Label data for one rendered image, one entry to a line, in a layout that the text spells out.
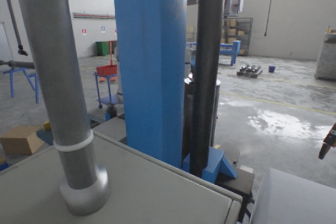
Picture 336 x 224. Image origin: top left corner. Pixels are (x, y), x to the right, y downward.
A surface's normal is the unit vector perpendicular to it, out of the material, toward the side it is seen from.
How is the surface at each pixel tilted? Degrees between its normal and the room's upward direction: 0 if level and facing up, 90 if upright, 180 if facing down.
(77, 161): 90
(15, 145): 90
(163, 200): 0
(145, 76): 90
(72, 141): 90
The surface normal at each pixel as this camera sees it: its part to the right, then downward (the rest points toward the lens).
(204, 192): 0.00, -0.93
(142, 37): -0.54, 0.31
